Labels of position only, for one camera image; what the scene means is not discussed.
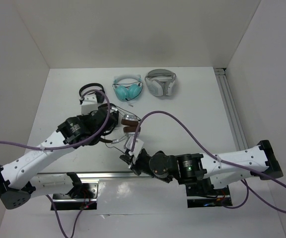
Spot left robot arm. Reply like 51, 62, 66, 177
0, 104, 119, 210

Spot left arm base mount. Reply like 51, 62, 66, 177
52, 179, 99, 211

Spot black headphone cable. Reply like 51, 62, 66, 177
100, 106, 139, 156

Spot white grey gaming headset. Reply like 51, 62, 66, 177
144, 69, 177, 97

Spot black headphones far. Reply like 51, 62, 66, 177
79, 83, 105, 102

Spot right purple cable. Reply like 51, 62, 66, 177
129, 111, 286, 214

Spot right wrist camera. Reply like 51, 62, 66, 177
124, 136, 144, 160

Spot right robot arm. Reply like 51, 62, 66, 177
120, 140, 283, 194

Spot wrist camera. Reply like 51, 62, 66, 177
79, 94, 99, 115
124, 136, 144, 160

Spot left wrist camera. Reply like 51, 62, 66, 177
79, 94, 99, 115

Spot teal headphones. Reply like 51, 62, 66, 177
112, 74, 143, 101

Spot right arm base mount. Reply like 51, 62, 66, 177
185, 178, 233, 208

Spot brown silver headphones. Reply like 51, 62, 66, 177
100, 104, 141, 146

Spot aluminium rail right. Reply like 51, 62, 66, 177
214, 68, 248, 150

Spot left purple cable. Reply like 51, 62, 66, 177
0, 90, 111, 238

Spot purple cable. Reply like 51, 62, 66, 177
0, 90, 111, 238
129, 111, 286, 214

